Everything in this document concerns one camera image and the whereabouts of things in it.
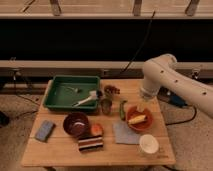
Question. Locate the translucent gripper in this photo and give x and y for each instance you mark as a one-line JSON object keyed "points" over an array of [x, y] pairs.
{"points": [[142, 104]]}

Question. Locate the striped eraser block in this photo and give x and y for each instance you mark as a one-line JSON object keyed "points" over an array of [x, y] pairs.
{"points": [[90, 143]]}

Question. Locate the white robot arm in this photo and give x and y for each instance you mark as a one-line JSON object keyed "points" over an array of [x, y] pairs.
{"points": [[160, 72]]}

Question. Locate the orange bowl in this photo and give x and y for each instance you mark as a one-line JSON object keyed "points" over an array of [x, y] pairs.
{"points": [[142, 126]]}

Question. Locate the purple bowl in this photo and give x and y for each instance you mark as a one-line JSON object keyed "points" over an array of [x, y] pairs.
{"points": [[76, 124]]}

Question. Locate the yellow corn cob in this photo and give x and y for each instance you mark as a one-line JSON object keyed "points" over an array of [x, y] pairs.
{"points": [[137, 119]]}

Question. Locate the green cucumber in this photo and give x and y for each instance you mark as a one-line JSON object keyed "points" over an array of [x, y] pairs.
{"points": [[122, 110]]}

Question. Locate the blue power adapter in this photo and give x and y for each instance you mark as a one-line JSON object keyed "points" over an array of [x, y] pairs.
{"points": [[173, 99]]}

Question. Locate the brown pine cone toy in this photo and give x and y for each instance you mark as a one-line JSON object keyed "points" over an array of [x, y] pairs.
{"points": [[111, 90]]}

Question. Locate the grey metal cup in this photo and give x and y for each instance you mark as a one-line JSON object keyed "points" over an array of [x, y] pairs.
{"points": [[106, 105]]}

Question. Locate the grey cloth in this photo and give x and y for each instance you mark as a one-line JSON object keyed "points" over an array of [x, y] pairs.
{"points": [[124, 135]]}

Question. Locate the white cup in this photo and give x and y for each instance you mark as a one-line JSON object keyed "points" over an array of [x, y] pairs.
{"points": [[148, 144]]}

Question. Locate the white dish brush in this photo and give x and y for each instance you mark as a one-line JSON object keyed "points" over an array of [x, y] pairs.
{"points": [[93, 95]]}

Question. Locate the orange peach fruit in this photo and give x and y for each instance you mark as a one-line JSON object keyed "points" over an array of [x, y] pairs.
{"points": [[96, 129]]}

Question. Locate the green plastic tray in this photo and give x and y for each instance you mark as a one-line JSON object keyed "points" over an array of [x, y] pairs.
{"points": [[66, 90]]}

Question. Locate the blue sponge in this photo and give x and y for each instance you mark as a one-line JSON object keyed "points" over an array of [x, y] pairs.
{"points": [[44, 131]]}

